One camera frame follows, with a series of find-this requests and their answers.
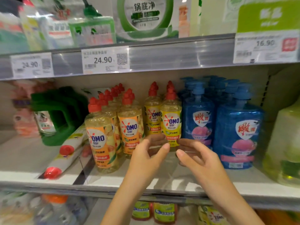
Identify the person's left forearm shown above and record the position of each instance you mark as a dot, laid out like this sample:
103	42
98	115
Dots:
124	208

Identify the person's right forearm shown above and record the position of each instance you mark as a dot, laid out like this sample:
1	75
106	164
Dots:
239	211

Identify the white price tag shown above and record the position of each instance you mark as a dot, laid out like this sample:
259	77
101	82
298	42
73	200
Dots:
32	66
265	46
105	60

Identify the small green white cleaner pouch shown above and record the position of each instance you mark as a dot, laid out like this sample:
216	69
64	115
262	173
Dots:
145	18

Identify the dark blue-pump cleaner bottle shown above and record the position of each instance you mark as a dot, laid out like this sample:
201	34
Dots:
209	79
186	84

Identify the white red-capped cleaner bottle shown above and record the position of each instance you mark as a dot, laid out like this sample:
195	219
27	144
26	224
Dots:
32	28

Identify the green capped cleaner bottle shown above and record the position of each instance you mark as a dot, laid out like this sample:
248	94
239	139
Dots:
51	121

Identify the person's right hand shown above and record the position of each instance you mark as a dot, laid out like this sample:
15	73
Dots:
208	173

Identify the translucent white green-label bottle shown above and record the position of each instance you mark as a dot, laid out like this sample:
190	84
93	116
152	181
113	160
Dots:
267	16

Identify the white green-print cleaner pouch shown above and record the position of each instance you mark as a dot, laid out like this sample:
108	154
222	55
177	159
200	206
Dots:
96	92

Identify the person's left hand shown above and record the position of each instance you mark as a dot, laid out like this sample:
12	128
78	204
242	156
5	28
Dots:
145	164

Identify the blue pump cleaner bottle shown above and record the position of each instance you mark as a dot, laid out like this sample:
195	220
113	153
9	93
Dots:
231	84
239	133

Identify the dark green cleaner bottle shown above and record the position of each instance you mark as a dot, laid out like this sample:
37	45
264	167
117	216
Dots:
75	103

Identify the red green-label detergent pouch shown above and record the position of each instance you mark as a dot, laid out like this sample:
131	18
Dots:
141	211
165	213

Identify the row of yellow red-capped bottles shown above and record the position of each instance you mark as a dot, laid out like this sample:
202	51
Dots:
101	143

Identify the pink twin spray bottle pack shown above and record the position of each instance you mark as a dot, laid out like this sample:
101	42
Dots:
26	114

